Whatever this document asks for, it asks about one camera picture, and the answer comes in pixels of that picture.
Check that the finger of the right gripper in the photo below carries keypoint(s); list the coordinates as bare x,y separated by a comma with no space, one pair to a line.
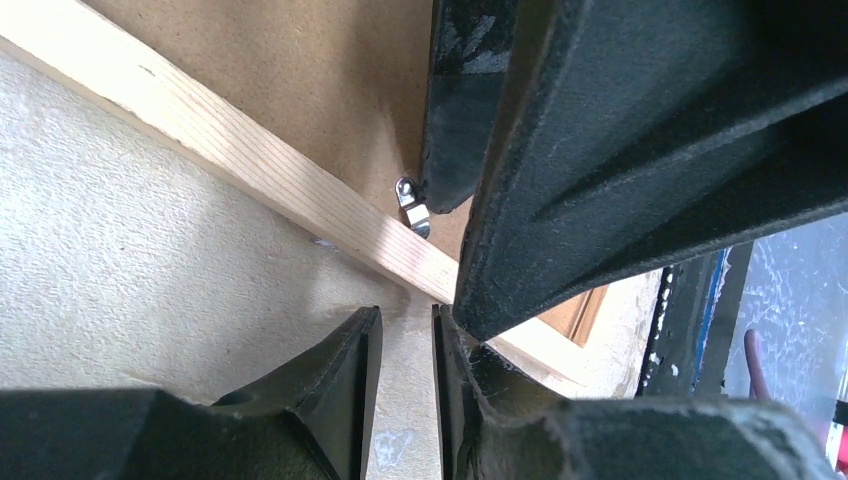
470,47
632,135

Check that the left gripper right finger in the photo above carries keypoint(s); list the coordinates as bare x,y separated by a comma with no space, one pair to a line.
496,422

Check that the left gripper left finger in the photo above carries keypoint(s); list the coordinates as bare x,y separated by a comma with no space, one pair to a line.
311,418

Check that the brown cardboard backing board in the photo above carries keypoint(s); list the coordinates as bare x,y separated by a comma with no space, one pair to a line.
342,82

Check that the wooden picture frame with glass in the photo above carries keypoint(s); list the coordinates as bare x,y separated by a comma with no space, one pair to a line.
153,234

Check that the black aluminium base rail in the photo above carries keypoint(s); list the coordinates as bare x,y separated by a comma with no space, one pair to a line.
693,324

